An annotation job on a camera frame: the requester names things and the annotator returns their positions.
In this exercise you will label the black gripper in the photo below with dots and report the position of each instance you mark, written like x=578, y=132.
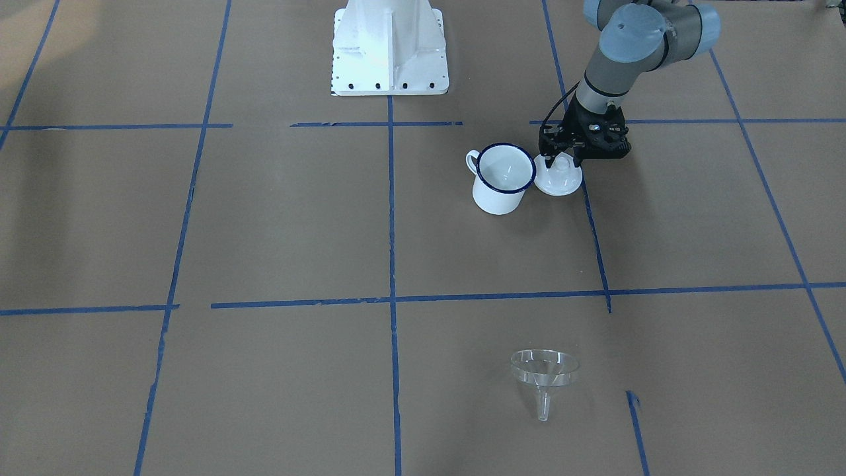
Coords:
x=572, y=127

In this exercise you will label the white ceramic lid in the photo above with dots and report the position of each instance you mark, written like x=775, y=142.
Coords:
x=561, y=178

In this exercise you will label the clear glass funnel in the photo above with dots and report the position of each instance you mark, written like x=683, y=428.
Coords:
x=545, y=371

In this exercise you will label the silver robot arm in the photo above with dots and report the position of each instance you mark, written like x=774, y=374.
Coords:
x=635, y=37

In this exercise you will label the white enamel mug blue rim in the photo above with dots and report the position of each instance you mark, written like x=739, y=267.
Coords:
x=503, y=172

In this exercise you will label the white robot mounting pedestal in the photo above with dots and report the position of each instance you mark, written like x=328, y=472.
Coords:
x=383, y=48

